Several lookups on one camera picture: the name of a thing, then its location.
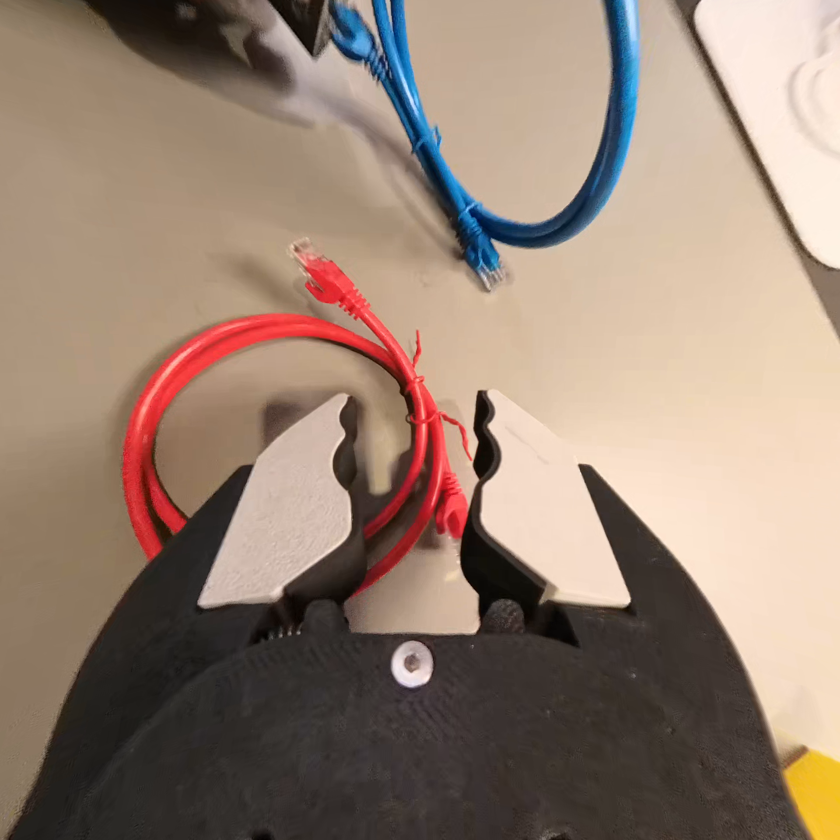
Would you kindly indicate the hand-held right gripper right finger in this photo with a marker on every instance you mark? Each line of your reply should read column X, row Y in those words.
column 544, row 518

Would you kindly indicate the instruction board on white stand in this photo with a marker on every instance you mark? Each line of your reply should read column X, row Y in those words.
column 774, row 79

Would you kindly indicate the yellow plastic bin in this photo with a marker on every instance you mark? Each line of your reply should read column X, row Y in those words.
column 820, row 800

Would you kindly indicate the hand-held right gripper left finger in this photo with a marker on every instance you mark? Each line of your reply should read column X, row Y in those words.
column 289, row 512

